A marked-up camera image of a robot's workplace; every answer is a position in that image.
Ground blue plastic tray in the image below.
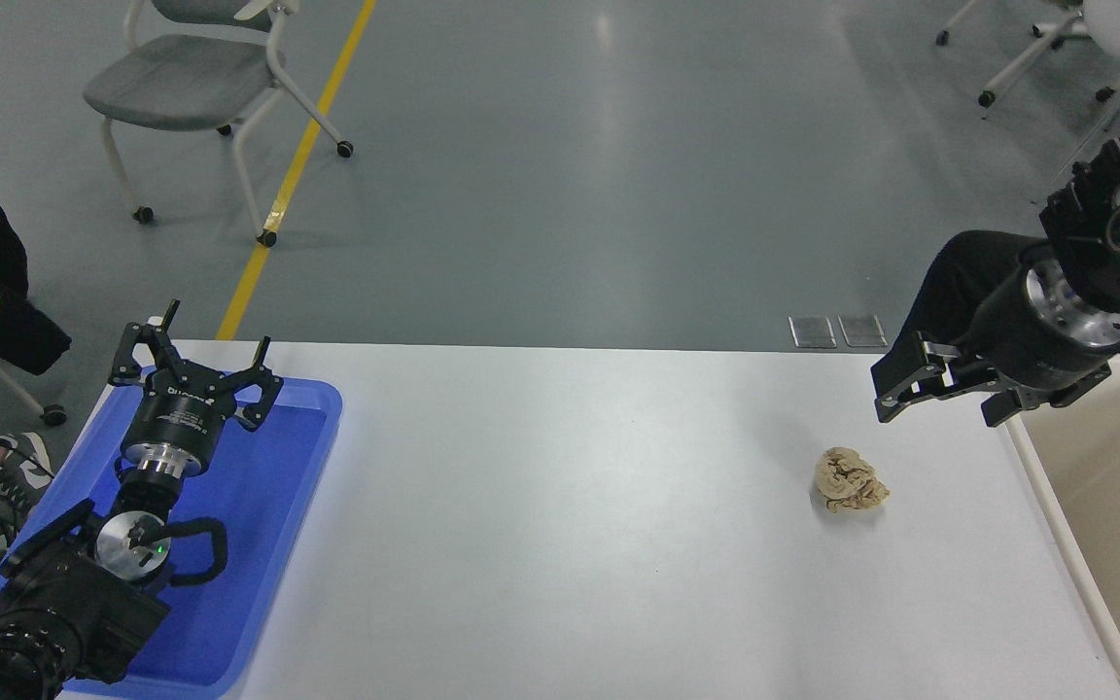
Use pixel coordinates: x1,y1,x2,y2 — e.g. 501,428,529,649
0,377,343,700

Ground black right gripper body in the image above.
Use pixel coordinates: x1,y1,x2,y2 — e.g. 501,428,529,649
957,264,1115,409

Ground metal floor socket plate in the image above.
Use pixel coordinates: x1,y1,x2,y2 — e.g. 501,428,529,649
788,315,837,349
838,314,888,348

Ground large pale bin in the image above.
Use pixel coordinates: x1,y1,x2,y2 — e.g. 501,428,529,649
1003,355,1120,700

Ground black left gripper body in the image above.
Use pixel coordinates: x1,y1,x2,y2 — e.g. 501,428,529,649
122,375,238,464

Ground grey chair with white frame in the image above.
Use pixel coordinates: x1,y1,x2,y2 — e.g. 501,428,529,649
84,0,357,248

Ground crumpled tan paper ball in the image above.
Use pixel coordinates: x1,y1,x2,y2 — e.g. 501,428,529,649
814,446,892,513

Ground white chair on castors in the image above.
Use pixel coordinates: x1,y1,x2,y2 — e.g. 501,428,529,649
934,0,1120,195

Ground person's shoe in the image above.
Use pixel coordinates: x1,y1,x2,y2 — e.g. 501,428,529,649
0,434,55,521

